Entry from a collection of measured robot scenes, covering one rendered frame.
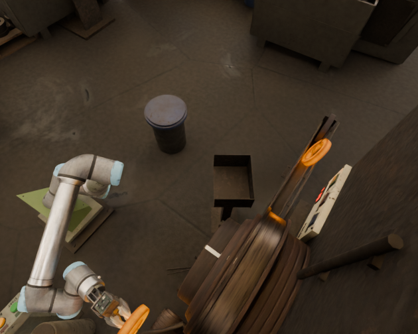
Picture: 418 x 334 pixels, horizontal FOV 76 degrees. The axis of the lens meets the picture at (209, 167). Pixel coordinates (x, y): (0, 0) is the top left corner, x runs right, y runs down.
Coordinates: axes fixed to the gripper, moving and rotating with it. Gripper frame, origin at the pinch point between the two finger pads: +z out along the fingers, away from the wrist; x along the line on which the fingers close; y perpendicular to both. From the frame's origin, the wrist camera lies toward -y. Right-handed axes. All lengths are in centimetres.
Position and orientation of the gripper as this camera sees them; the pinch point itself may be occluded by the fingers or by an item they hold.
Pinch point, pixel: (130, 326)
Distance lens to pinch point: 116.2
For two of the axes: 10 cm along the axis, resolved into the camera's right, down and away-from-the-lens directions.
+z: 7.9, 3.6, -5.0
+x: 5.7, -7.2, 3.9
